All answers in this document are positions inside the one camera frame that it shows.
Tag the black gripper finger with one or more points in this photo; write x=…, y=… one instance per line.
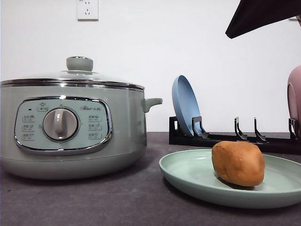
x=251, y=15

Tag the brown potato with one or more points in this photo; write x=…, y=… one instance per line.
x=240, y=162

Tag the green plate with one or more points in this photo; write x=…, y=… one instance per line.
x=192, y=173

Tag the glass steamer lid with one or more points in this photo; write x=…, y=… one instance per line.
x=79, y=71

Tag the pink plate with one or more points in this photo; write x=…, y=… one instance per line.
x=294, y=97

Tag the blue plate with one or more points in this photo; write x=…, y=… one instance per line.
x=186, y=103

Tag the black plate rack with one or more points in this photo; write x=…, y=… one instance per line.
x=288, y=144

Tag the green electric steamer pot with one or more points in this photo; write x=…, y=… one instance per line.
x=73, y=133

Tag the white wall socket left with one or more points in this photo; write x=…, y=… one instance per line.
x=87, y=10

